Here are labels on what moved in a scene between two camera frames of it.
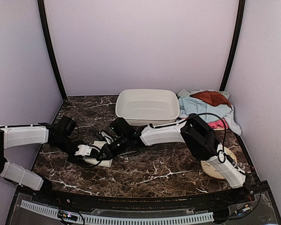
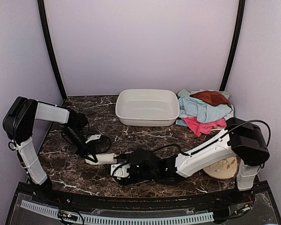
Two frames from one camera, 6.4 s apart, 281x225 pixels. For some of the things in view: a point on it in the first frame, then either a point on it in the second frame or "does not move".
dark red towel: (212, 98) does not move
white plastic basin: (146, 107) does not move
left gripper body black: (64, 145) to (84, 149)
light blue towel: (188, 105) does not move
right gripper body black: (118, 149) to (148, 176)
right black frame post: (238, 32) does not move
